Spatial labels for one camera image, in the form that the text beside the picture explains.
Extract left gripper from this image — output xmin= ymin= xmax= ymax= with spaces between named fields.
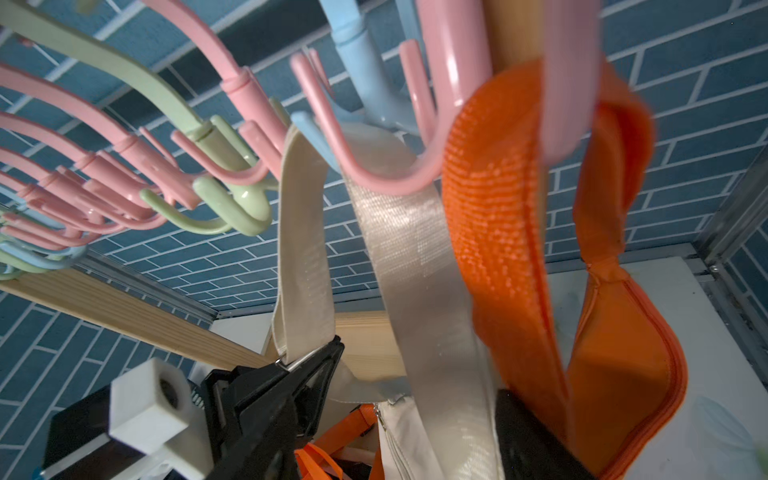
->
xmin=202 ymin=336 xmax=344 ymax=479

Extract pink rightmost hook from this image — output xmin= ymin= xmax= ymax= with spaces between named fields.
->
xmin=291 ymin=1 xmax=603 ymax=195

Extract beige sling bag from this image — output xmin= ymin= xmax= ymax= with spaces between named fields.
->
xmin=273 ymin=128 xmax=503 ymax=479

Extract orange bag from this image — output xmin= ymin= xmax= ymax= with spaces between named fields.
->
xmin=294 ymin=404 xmax=378 ymax=479
xmin=442 ymin=60 xmax=688 ymax=479

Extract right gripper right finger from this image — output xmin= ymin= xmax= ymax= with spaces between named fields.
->
xmin=495 ymin=389 xmax=594 ymax=480

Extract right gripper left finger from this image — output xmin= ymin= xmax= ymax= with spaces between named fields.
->
xmin=221 ymin=395 xmax=299 ymax=479

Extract wooden hanging rack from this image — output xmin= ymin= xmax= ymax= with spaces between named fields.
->
xmin=0 ymin=0 xmax=547 ymax=397

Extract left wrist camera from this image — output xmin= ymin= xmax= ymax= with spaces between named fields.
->
xmin=41 ymin=358 xmax=214 ymax=479

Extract light blue eleventh hook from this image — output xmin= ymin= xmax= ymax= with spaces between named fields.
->
xmin=291 ymin=1 xmax=424 ymax=174

